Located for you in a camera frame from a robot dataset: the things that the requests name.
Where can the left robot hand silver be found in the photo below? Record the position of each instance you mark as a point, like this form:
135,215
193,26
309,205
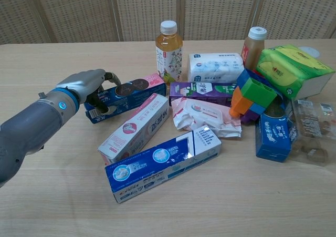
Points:
84,83

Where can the blue pink cookie box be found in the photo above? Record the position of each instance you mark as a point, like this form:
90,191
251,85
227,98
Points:
144,91

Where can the white pink toothpaste box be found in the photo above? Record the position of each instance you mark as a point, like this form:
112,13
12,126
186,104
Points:
136,129

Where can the yellow tea bottle floral label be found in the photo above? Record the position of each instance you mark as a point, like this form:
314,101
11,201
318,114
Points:
168,53

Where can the blue white toothpaste box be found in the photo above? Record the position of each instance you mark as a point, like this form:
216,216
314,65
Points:
157,166

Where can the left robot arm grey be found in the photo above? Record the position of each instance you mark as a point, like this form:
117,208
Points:
31,124

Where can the woven rattan folding screen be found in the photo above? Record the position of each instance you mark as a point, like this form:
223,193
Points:
131,11

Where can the purple green carton box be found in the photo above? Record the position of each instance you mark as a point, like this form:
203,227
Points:
202,92

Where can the pink white wet wipes pack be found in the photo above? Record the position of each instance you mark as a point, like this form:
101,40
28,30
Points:
202,116

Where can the white tissue pack blue print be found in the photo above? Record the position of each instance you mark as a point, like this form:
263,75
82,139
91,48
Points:
215,67

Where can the brown juice bottle white cap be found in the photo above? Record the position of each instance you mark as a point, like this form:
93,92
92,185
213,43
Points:
250,53

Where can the colourful building block toy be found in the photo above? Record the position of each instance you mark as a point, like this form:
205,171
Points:
254,92

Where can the short blue cookie box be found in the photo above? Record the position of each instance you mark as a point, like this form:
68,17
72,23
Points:
274,137

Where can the green tissue pack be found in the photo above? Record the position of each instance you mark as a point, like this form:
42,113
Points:
291,68

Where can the white round disc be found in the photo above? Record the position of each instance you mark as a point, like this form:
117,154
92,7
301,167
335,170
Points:
311,51

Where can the clear plastic snack package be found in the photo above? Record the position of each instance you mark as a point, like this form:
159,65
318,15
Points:
312,132

